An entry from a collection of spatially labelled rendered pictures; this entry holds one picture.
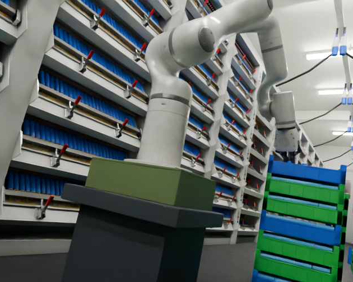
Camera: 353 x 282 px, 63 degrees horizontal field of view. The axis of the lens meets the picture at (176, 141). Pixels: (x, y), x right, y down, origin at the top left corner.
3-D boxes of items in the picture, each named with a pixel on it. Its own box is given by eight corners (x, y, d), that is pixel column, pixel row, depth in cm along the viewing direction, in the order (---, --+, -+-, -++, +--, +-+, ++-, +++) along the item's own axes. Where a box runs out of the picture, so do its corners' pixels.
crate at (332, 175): (266, 172, 125) (269, 154, 126) (266, 177, 143) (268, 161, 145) (345, 184, 115) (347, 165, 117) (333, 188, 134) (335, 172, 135)
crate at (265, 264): (252, 269, 117) (256, 248, 119) (254, 261, 136) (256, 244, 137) (335, 291, 108) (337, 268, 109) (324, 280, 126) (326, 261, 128)
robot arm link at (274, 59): (242, 56, 127) (258, 121, 135) (277, 46, 116) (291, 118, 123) (253, 52, 133) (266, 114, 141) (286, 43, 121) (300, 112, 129)
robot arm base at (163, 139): (108, 160, 78) (122, 95, 81) (153, 171, 93) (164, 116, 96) (163, 166, 66) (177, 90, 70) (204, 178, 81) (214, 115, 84)
